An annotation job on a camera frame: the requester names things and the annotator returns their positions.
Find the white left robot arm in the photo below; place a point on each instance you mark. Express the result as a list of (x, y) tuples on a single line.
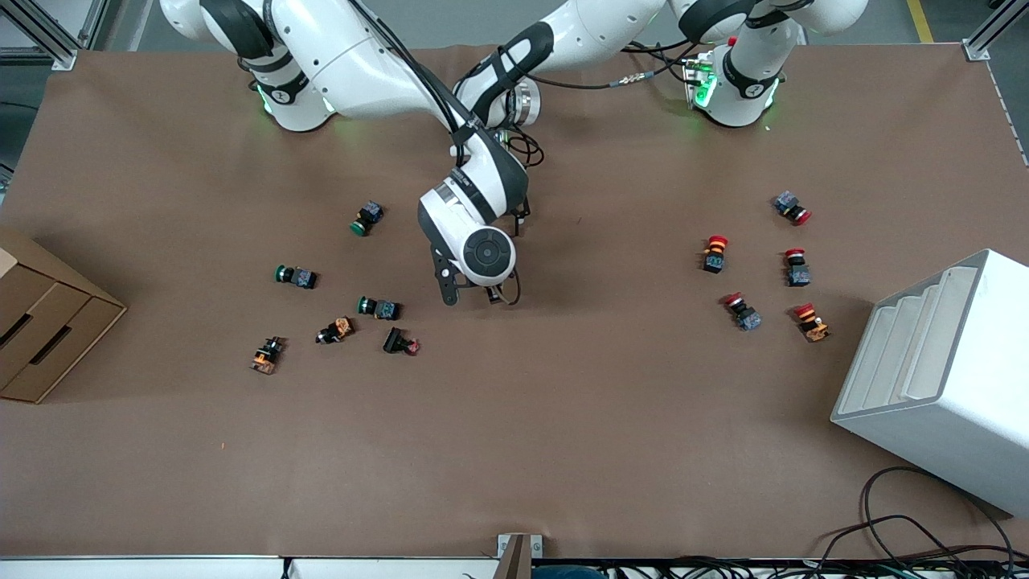
[(611, 28)]

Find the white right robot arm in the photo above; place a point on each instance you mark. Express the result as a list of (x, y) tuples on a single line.
[(362, 64)]

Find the brown table mat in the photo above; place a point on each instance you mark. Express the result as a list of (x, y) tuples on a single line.
[(563, 418)]

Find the red button orange block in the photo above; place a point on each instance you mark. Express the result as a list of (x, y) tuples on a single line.
[(715, 254), (812, 322)]

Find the red button blue block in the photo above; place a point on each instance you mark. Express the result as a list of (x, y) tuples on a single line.
[(744, 312), (797, 269), (790, 206)]

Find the dark teal round object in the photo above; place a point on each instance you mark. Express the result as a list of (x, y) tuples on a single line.
[(567, 573)]

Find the brown cardboard box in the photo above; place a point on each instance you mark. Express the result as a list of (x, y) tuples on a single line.
[(40, 322)]

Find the white slotted bin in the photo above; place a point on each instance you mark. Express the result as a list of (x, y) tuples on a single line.
[(949, 402)]

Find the green push button switch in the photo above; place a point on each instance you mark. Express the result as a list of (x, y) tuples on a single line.
[(379, 308), (367, 217), (297, 277)]

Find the black switch with red knob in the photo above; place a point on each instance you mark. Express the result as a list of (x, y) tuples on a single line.
[(398, 342)]

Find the orange black switch block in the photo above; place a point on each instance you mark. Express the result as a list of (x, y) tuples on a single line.
[(336, 330), (267, 355)]

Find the metal bracket with cardboard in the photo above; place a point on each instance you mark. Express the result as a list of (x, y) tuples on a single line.
[(514, 555)]

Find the aluminium frame profile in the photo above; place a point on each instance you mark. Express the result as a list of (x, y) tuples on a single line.
[(977, 50), (63, 58)]

